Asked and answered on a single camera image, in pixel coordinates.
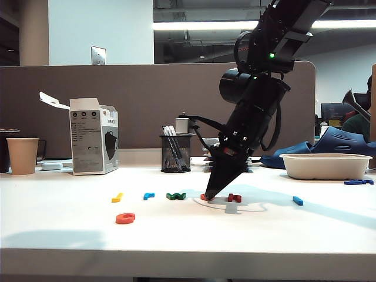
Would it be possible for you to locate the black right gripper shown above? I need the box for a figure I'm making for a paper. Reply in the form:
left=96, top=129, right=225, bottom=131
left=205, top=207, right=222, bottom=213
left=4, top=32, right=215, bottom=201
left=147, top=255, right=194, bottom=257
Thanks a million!
left=204, top=128, right=264, bottom=202

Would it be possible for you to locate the orange letter c magnet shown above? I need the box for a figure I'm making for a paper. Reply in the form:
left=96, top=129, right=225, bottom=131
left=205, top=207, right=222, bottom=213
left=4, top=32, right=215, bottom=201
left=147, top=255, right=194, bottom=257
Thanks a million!
left=115, top=213, right=136, bottom=225

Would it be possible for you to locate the letter magnet card sheet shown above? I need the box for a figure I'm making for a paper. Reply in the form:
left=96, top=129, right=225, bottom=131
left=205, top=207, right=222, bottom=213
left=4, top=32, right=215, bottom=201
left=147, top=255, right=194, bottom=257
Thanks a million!
left=203, top=166, right=253, bottom=174
left=204, top=161, right=253, bottom=168
left=205, top=155, right=252, bottom=162

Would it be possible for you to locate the black mesh pen holder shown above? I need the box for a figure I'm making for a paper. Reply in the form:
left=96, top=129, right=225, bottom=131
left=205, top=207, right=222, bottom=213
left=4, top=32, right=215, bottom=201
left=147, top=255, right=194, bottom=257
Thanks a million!
left=160, top=133, right=193, bottom=173

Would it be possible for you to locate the navy blue rubber slipper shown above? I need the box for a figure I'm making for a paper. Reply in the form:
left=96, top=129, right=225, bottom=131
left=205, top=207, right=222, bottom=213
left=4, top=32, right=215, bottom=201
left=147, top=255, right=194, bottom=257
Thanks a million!
left=260, top=140, right=314, bottom=170
left=311, top=126, right=376, bottom=155

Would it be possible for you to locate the white capped marker pen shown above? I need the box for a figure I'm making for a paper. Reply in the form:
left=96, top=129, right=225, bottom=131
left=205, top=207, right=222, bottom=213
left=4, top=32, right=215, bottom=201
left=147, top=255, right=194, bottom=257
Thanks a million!
left=167, top=125, right=190, bottom=171
left=162, top=126, right=183, bottom=170

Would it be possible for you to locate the beige pulp tray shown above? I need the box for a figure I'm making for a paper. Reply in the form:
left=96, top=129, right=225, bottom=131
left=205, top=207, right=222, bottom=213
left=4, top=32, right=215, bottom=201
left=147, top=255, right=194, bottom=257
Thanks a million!
left=278, top=153, right=373, bottom=180

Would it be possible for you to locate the brown desk partition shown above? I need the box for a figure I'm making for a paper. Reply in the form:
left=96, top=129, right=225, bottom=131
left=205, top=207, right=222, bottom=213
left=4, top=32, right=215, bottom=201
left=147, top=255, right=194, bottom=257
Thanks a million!
left=0, top=61, right=317, bottom=161

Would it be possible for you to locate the black computer monitor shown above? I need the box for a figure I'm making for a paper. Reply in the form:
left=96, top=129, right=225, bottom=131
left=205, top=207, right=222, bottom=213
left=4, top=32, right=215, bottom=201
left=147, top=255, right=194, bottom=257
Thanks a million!
left=320, top=102, right=358, bottom=130

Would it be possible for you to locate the person in green shirt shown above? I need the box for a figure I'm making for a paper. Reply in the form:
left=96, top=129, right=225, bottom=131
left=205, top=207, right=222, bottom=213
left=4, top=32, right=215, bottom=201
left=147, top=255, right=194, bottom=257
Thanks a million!
left=342, top=75, right=376, bottom=142

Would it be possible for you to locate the dark office chair back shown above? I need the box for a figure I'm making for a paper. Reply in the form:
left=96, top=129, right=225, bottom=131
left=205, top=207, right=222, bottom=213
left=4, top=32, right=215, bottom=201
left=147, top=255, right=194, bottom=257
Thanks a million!
left=342, top=89, right=371, bottom=121

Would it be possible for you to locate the white face mask box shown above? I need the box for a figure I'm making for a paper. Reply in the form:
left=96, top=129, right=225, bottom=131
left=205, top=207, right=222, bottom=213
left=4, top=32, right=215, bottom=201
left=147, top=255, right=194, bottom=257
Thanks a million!
left=39, top=91, right=120, bottom=176

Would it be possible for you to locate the long ceiling light strip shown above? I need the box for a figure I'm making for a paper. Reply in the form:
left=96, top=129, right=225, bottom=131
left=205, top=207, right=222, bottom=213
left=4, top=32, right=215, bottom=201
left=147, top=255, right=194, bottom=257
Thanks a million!
left=153, top=19, right=376, bottom=31

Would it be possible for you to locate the small white case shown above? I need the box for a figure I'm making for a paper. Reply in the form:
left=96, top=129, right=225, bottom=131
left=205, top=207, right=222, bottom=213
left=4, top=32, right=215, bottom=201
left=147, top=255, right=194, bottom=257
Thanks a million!
left=41, top=161, right=64, bottom=171

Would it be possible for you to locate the brown paper cup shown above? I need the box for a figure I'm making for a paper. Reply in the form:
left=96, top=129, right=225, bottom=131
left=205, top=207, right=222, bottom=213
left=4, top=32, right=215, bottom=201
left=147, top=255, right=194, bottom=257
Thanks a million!
left=6, top=137, right=41, bottom=176

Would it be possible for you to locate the dark round container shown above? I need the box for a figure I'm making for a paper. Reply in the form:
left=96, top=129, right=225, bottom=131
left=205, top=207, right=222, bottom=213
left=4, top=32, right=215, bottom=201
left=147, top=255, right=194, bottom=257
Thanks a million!
left=0, top=128, right=21, bottom=174

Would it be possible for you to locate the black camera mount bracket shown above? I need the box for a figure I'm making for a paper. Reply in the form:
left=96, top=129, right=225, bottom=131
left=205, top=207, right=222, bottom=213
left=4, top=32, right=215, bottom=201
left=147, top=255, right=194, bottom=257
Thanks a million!
left=187, top=115, right=227, bottom=149

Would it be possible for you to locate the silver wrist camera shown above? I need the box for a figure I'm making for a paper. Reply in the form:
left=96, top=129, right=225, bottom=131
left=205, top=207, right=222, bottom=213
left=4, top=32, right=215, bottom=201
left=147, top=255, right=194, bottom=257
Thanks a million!
left=175, top=112, right=190, bottom=135

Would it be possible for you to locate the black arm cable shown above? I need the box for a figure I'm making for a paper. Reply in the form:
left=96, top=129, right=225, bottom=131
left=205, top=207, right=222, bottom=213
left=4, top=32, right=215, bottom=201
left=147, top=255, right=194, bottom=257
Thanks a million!
left=260, top=99, right=283, bottom=152

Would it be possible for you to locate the metal wall plate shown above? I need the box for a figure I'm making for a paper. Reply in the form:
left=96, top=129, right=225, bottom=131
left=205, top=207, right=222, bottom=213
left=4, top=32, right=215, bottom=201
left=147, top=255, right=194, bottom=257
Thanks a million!
left=90, top=46, right=107, bottom=65

